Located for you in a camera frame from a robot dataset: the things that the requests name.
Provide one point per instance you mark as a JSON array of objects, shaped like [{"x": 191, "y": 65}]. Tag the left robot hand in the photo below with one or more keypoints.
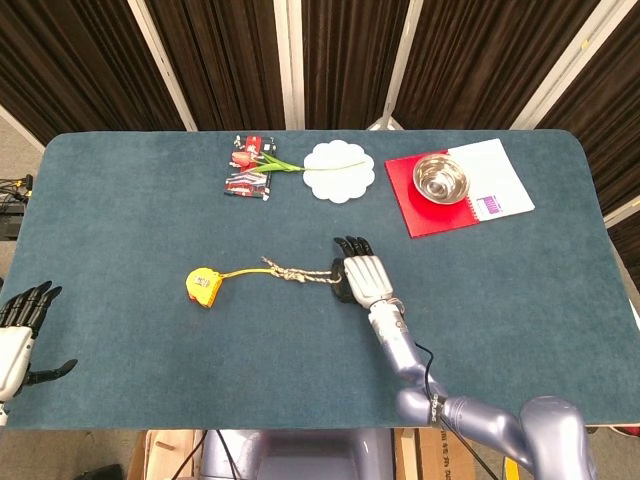
[{"x": 12, "y": 350}]

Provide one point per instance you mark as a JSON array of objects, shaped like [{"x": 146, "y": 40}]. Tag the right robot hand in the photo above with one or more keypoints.
[{"x": 367, "y": 277}]

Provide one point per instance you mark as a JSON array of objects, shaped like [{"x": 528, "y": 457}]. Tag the yellow tape measure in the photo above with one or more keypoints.
[{"x": 202, "y": 285}]

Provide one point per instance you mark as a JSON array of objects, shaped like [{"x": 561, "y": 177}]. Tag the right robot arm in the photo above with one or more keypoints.
[{"x": 395, "y": 350}]

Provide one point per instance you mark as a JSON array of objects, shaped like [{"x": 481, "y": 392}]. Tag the white scalloped coaster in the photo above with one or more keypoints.
[{"x": 340, "y": 182}]

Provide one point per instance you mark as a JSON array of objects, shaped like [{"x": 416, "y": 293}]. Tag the stainless steel bowl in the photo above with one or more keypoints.
[{"x": 440, "y": 180}]

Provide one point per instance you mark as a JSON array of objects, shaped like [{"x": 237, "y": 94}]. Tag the white paper sheet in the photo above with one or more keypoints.
[{"x": 495, "y": 170}]

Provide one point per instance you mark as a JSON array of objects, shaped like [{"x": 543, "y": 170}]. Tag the artificial pink tulip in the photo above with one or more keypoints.
[{"x": 241, "y": 158}]

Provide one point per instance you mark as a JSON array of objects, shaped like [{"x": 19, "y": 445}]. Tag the brown cardboard box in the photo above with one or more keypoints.
[
  {"x": 165, "y": 445},
  {"x": 450, "y": 450}
]

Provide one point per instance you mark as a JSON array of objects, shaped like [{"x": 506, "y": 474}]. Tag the blue table cloth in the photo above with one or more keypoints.
[{"x": 150, "y": 225}]

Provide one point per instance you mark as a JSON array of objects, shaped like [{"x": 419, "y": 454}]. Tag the grey robot torso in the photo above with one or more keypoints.
[{"x": 300, "y": 455}]

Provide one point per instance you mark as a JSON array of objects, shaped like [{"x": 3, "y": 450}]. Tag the dark brown curtain panel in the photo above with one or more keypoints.
[
  {"x": 75, "y": 60},
  {"x": 480, "y": 60},
  {"x": 225, "y": 60},
  {"x": 610, "y": 125},
  {"x": 350, "y": 60}
]

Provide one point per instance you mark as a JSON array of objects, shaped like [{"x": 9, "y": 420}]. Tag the white partition post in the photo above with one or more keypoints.
[
  {"x": 404, "y": 65},
  {"x": 622, "y": 212},
  {"x": 162, "y": 65},
  {"x": 560, "y": 65},
  {"x": 290, "y": 65}
]

